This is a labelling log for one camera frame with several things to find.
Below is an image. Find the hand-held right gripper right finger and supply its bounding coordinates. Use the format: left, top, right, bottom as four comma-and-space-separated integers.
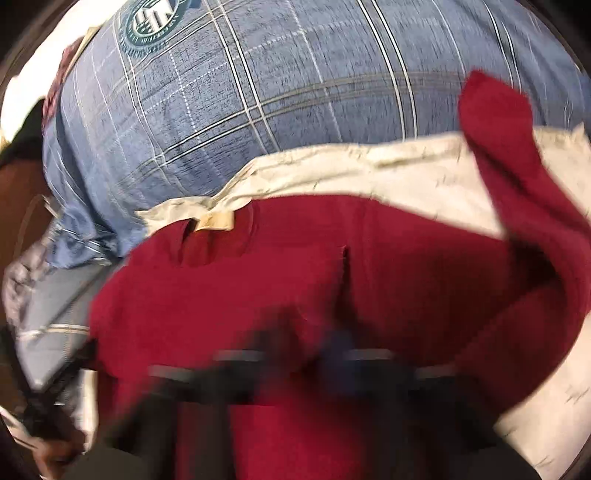
321, 329, 542, 480

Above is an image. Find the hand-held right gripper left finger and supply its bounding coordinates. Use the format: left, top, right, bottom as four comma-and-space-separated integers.
65, 330, 303, 480

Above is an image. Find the dark red knit garment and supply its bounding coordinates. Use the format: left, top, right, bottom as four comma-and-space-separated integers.
88, 69, 591, 480

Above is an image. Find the grey blue striped bed sheet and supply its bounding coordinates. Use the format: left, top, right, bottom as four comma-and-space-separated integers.
14, 261, 118, 395

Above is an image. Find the grey crumpled cloth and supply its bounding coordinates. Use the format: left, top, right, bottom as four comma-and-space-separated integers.
2, 237, 58, 319

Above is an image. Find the cream leaf print pillow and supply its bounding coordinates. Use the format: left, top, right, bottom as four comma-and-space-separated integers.
78, 124, 591, 480

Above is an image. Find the black cloth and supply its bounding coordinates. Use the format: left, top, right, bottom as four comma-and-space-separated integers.
0, 108, 48, 168

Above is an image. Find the blue plaid pillow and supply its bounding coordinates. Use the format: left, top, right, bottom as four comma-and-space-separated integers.
41, 0, 588, 269

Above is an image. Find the maroon patterned cloth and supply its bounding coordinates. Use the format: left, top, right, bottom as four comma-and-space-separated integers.
41, 38, 89, 131

